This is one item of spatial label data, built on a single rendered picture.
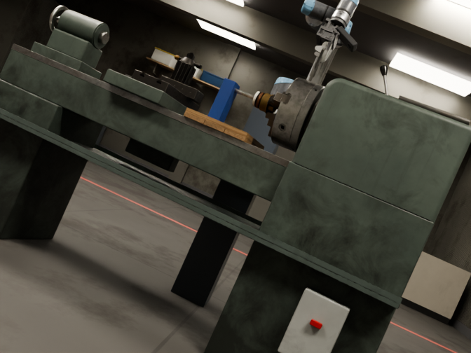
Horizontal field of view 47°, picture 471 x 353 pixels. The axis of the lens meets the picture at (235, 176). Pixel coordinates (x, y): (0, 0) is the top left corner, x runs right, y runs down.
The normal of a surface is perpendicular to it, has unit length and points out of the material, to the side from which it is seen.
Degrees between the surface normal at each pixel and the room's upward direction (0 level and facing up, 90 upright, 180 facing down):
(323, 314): 90
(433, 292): 90
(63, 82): 90
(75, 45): 90
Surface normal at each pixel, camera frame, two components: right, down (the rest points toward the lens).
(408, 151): -0.25, -0.11
